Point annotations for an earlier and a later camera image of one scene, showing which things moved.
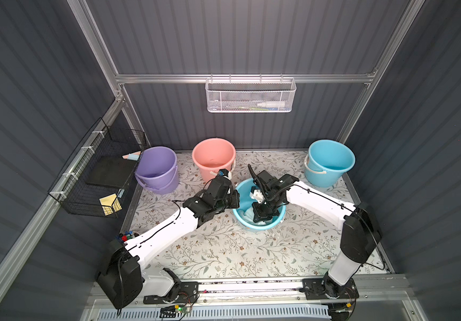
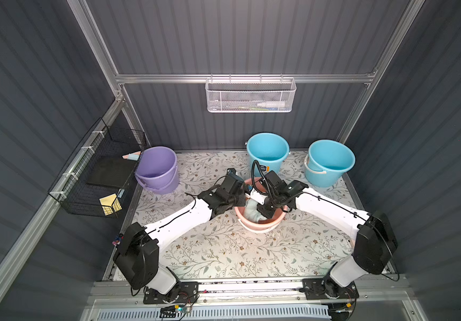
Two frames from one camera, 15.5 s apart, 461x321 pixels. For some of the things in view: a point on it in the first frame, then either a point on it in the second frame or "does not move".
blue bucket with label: (243, 188) → (270, 150)
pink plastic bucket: (212, 155) → (262, 227)
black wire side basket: (97, 178) does not move
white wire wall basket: (250, 95) does not move
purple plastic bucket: (157, 170) does not move
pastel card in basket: (132, 156) does not move
